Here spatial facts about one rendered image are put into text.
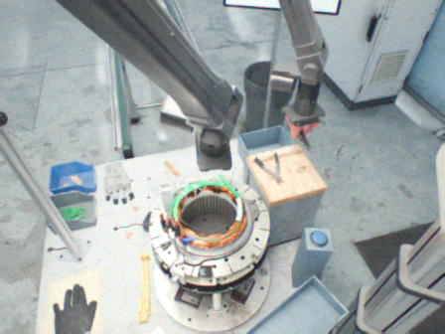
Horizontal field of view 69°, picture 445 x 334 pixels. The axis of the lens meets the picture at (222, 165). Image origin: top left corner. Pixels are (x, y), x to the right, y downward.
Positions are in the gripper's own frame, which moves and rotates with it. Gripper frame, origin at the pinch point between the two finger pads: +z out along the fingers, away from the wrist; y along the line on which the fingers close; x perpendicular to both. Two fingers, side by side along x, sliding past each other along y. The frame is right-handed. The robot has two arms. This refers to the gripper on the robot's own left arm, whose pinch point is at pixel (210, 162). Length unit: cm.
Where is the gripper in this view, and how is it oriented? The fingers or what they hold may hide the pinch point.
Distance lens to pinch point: 72.4
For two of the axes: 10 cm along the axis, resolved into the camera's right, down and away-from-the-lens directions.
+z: -1.3, 3.7, 9.2
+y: 1.0, 9.3, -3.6
